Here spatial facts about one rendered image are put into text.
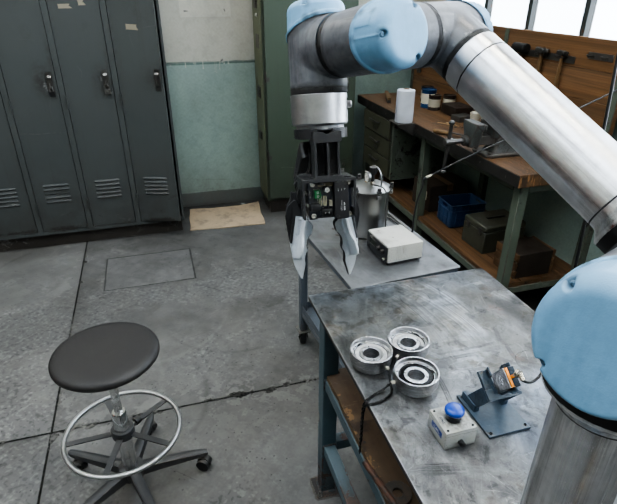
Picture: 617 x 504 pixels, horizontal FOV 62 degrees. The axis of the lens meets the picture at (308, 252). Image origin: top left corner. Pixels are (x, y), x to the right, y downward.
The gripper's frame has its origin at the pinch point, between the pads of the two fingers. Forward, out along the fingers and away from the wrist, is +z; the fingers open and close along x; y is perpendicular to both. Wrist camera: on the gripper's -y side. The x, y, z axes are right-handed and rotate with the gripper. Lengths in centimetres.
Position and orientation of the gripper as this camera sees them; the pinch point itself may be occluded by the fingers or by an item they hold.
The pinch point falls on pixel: (324, 266)
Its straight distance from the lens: 76.2
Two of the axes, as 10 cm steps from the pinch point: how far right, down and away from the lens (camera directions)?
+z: 0.5, 9.6, 2.6
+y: 1.4, 2.5, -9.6
